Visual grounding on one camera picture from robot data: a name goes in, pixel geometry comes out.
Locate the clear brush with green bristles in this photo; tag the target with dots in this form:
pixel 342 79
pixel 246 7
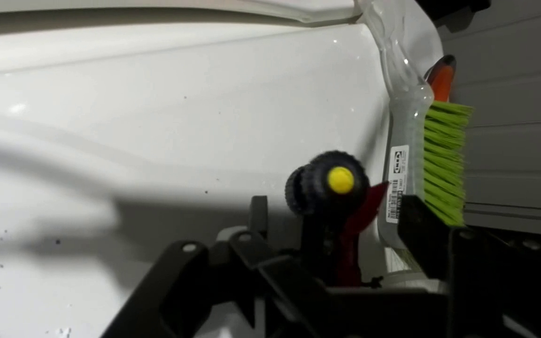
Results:
pixel 408 124

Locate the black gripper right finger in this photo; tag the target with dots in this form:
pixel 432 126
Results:
pixel 430 240

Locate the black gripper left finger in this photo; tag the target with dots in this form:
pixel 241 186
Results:
pixel 259 216

